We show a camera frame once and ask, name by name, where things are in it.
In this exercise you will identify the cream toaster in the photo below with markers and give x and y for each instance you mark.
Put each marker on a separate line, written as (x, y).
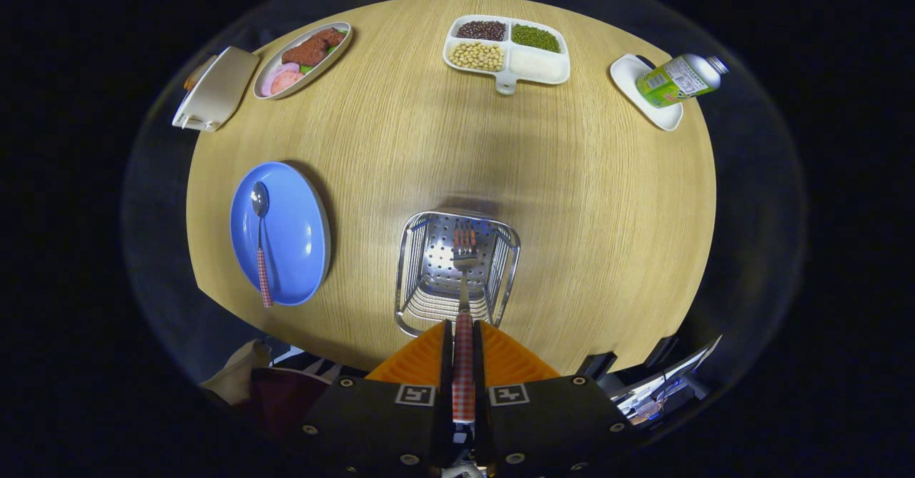
(218, 92)

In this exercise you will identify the white square saucer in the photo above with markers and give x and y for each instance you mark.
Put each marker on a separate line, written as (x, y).
(661, 113)

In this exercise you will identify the beige cloth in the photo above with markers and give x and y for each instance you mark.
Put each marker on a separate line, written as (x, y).
(236, 378)

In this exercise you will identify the white divided tray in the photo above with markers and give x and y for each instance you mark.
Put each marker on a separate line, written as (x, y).
(540, 67)

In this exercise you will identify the green lettuce leaf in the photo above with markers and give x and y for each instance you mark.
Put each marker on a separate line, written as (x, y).
(307, 68)

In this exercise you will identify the blue round plate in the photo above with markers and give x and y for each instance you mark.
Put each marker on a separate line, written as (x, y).
(297, 235)

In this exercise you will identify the perforated metal basket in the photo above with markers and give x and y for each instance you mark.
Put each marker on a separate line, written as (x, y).
(429, 271)

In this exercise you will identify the beige round plate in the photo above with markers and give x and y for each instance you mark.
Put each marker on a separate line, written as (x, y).
(322, 63)

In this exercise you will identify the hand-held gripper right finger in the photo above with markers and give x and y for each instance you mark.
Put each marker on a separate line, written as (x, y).
(550, 428)

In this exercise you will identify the dark red beans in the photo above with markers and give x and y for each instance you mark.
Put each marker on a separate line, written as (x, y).
(481, 30)

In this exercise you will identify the brown meat slices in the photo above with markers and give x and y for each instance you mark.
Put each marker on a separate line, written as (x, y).
(311, 49)

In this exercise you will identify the yellow soybeans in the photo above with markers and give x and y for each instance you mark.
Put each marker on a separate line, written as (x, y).
(476, 56)

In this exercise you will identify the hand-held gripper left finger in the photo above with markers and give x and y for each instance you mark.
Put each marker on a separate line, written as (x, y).
(386, 428)

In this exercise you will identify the green label metal bottle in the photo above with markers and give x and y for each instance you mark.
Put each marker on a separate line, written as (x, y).
(675, 79)

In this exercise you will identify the green mung beans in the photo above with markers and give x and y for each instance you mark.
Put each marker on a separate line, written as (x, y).
(535, 38)

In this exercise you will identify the brown toast slice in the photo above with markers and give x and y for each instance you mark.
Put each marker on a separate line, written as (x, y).
(194, 78)

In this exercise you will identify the dark red cloth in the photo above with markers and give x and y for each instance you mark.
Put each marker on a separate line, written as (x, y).
(286, 396)

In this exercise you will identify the pink ham slices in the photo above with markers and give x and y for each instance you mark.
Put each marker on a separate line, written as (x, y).
(282, 81)

